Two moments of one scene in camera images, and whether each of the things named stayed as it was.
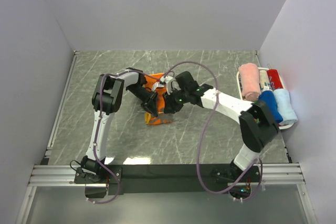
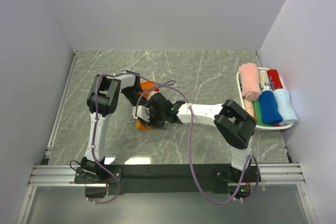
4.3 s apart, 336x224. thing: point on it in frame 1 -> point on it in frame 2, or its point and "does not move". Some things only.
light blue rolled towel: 285,106 does not move
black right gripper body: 176,99 -> 157,119
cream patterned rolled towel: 263,78 does not move
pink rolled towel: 250,81 does not move
